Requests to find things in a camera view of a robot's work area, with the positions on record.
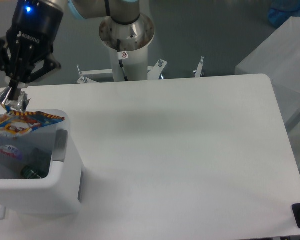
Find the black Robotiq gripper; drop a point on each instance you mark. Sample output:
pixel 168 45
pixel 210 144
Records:
pixel 26 54

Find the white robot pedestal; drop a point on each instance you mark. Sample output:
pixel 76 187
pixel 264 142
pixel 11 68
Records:
pixel 128 44

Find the blue bag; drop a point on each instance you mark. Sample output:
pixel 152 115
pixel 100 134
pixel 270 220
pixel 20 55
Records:
pixel 281 10

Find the white covered box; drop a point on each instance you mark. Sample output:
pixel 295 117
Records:
pixel 278 57

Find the metal clamp bolt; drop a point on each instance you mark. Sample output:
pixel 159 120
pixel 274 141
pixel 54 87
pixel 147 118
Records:
pixel 199 71

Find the white table frame bracket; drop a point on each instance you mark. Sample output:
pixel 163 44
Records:
pixel 154 72

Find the blue foil snack wrapper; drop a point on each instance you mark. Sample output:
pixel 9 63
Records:
pixel 16 121

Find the white trash can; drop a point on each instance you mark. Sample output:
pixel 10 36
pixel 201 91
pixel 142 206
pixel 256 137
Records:
pixel 52 151

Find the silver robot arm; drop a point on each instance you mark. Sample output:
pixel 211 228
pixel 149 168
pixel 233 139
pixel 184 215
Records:
pixel 121 11

